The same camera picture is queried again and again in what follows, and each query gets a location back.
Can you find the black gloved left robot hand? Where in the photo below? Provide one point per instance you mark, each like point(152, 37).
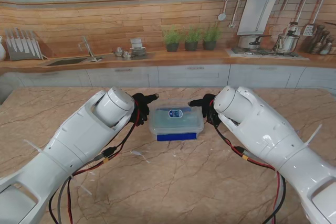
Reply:
point(141, 103)

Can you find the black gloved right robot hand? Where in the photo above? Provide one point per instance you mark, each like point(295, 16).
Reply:
point(207, 104)

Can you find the clear plastic crate lid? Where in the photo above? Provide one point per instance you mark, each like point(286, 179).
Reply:
point(189, 121)

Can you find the clear plastic crate blue strips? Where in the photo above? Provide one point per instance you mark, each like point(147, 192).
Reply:
point(176, 137)

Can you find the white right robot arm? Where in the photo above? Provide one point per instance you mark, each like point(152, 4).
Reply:
point(262, 134)

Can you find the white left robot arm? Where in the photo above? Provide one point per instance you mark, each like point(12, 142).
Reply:
point(73, 140)

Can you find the white lower kitchen cabinets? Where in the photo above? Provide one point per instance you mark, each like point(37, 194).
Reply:
point(194, 75)

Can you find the small white plastic scrap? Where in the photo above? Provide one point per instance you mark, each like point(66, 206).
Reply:
point(136, 152)

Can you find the small silver bowls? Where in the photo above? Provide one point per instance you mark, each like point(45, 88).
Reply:
point(123, 53)

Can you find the hanging steel utensil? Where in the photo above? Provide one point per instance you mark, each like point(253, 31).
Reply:
point(231, 24)

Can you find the hanging steel grater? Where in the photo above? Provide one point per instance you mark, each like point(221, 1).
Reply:
point(309, 30)

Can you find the white jug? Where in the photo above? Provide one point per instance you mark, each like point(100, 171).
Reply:
point(2, 51)

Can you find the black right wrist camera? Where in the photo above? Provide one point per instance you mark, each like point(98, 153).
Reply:
point(212, 119)

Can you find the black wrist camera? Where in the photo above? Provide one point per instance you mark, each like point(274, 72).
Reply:
point(140, 119)
point(212, 119)

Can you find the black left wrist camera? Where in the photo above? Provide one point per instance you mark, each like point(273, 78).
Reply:
point(140, 119)

